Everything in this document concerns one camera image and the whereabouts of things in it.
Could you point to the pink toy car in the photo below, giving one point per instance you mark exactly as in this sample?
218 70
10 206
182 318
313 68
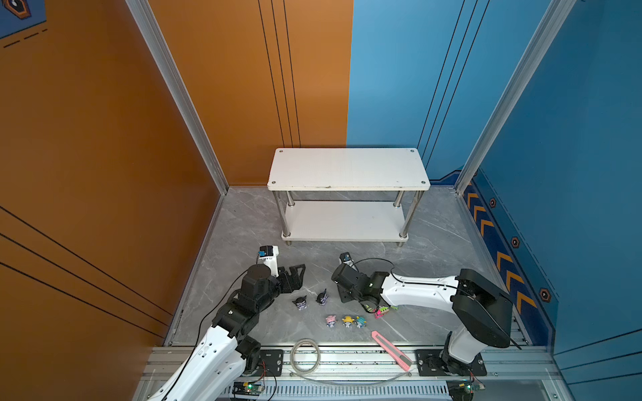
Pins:
381 311

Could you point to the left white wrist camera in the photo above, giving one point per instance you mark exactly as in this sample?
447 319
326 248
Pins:
268 256

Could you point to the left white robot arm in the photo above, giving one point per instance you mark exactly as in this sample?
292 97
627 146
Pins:
226 351

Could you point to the green circuit board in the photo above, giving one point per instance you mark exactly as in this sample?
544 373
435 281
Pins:
464 391
247 389

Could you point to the pink small figurine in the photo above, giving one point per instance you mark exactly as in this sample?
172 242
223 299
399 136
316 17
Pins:
331 321

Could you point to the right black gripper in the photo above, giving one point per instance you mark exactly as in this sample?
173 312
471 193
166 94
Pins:
343 297

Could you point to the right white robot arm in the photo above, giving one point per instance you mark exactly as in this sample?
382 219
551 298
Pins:
485 311

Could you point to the white two-tier shelf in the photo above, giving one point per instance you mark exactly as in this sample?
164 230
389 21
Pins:
347 170

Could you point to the pink utility knife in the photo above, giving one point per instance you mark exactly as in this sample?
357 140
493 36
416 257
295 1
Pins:
401 359

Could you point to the left green circuit board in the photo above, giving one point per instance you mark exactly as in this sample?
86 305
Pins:
247 389

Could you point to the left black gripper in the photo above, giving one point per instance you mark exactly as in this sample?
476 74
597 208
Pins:
287 287

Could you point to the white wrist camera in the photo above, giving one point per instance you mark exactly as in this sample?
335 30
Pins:
268 256
345 258

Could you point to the yellow small figurine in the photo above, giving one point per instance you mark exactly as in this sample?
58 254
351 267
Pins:
348 321

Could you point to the clear coiled tube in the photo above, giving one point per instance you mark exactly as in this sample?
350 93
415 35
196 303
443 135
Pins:
342 366

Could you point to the black purple figurine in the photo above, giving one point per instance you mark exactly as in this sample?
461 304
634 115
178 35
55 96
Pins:
300 303
322 298

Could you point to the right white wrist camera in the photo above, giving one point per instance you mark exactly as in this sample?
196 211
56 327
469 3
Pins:
345 258

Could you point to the teal small figurine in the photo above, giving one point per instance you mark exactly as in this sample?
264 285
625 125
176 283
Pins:
360 321

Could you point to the right green circuit board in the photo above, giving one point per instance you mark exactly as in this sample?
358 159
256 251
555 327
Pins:
464 391

